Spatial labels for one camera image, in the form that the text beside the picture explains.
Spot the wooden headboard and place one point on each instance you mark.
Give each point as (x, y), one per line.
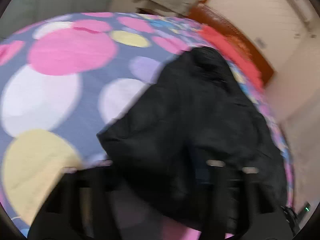
(204, 15)

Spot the wall switch panel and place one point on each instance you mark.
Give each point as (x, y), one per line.
(260, 43)

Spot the red folded blanket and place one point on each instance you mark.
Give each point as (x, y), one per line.
(234, 53)

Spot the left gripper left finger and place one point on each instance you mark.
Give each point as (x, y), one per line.
(60, 216)

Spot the frosted glass wardrobe door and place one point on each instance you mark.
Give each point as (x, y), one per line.
(20, 13)

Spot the white curtain along bed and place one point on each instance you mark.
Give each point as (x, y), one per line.
(302, 133)

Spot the colourful circle-pattern bedspread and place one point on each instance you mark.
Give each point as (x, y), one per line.
(65, 78)

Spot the black quilted jacket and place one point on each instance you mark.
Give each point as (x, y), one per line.
(196, 111)

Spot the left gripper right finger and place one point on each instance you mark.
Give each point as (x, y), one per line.
(257, 214)

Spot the orange patterned pillow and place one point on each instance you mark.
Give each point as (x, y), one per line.
(239, 45)

